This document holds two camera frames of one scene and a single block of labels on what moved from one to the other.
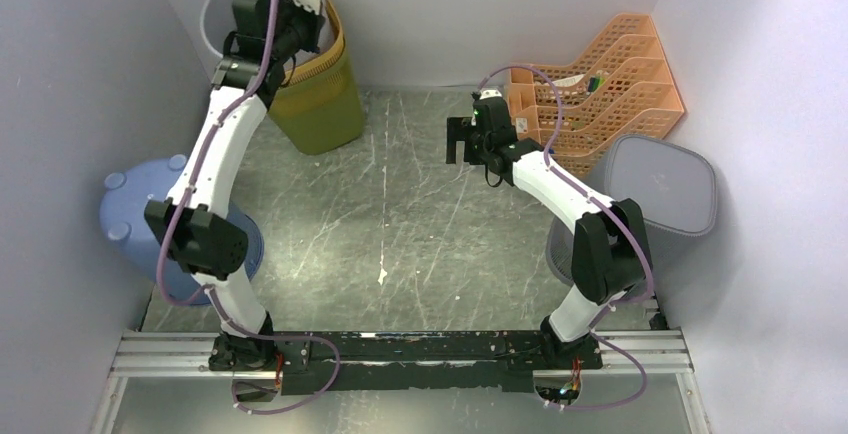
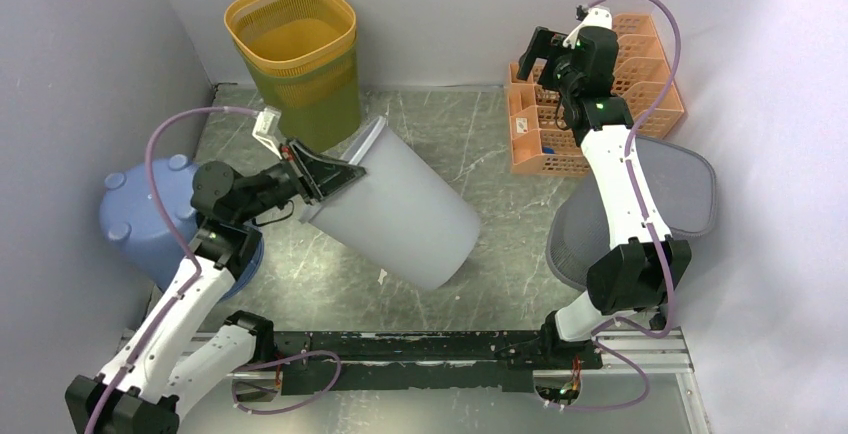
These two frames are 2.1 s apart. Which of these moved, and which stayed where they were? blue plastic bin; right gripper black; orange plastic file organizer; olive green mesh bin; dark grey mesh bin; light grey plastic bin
Moved: light grey plastic bin; right gripper black
Stayed: orange plastic file organizer; blue plastic bin; dark grey mesh bin; olive green mesh bin
